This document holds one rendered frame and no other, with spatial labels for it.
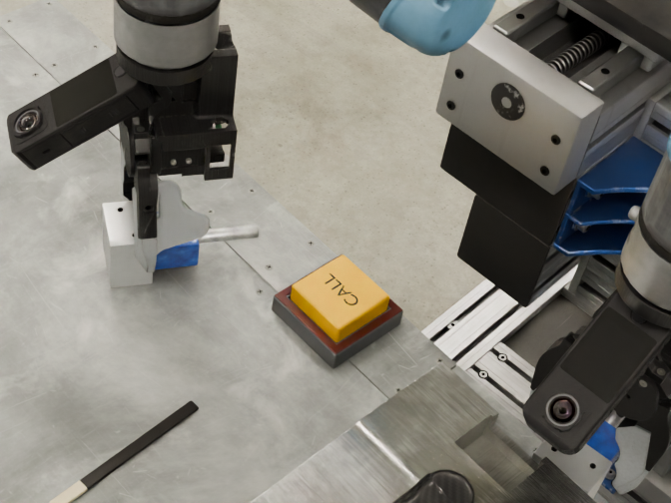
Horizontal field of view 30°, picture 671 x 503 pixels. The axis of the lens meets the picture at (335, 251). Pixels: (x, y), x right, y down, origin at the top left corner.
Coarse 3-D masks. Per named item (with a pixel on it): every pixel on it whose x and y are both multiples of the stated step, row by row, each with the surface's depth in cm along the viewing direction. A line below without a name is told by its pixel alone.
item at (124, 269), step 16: (112, 208) 106; (128, 208) 106; (112, 224) 104; (128, 224) 105; (112, 240) 103; (128, 240) 103; (208, 240) 108; (224, 240) 108; (112, 256) 104; (128, 256) 104; (160, 256) 106; (176, 256) 106; (192, 256) 107; (112, 272) 105; (128, 272) 106; (144, 272) 106
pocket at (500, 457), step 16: (496, 416) 92; (480, 432) 93; (496, 432) 93; (464, 448) 93; (480, 448) 93; (496, 448) 93; (512, 448) 92; (480, 464) 92; (496, 464) 92; (512, 464) 93; (528, 464) 91; (496, 480) 91; (512, 480) 92
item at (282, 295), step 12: (324, 264) 109; (288, 288) 106; (288, 300) 106; (300, 312) 105; (396, 312) 106; (312, 324) 104; (372, 324) 105; (324, 336) 104; (348, 336) 104; (360, 336) 104; (336, 348) 103
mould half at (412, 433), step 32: (416, 384) 93; (448, 384) 93; (384, 416) 91; (416, 416) 91; (448, 416) 91; (480, 416) 92; (352, 448) 89; (384, 448) 89; (416, 448) 89; (448, 448) 90; (288, 480) 87; (320, 480) 87; (352, 480) 87; (384, 480) 87; (416, 480) 88; (480, 480) 88; (544, 480) 89
